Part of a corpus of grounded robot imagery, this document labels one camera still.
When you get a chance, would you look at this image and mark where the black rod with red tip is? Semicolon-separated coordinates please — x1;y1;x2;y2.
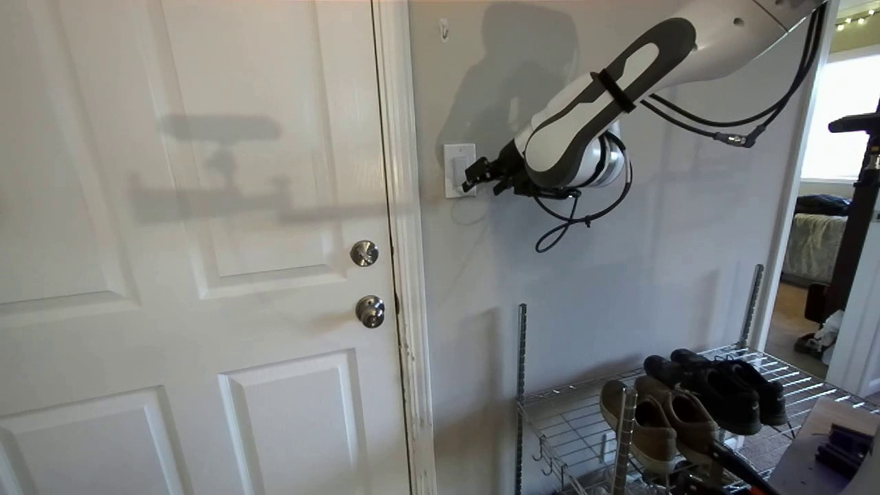
701;439;781;495

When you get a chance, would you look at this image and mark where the white doorway trim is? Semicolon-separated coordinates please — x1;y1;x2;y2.
748;52;829;351

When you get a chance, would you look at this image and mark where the white panel door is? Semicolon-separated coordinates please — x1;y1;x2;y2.
0;0;412;495

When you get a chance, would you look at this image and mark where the silver door knob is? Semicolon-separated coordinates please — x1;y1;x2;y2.
353;292;388;329

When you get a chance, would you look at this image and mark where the small black box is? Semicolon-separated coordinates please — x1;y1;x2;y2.
815;422;879;481

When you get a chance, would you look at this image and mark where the black shoe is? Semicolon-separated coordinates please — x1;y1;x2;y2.
642;351;764;437
668;347;791;430

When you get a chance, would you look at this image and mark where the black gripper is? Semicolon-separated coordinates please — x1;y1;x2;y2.
461;138;538;197

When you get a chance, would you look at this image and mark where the white door frame trim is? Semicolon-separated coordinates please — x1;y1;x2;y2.
368;0;441;495

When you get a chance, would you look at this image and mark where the white wall light switch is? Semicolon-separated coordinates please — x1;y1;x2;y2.
443;140;481;200

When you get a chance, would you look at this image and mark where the silver deadbolt lock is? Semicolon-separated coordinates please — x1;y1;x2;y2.
349;236;382;269

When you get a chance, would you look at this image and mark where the grey tabletop board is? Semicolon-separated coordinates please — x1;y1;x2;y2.
767;393;880;495

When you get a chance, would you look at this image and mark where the bed with grey cover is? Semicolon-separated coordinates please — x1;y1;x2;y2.
781;192;850;290

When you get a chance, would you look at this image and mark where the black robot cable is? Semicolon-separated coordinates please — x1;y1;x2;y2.
532;0;832;255

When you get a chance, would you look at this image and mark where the metal wire shoe rack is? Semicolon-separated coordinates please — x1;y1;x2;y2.
511;265;870;495

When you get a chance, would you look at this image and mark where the tan suede shoe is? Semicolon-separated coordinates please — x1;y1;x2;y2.
634;371;726;463
597;376;683;475

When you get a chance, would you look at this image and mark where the black tripod stand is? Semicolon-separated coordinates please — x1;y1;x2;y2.
826;103;880;316

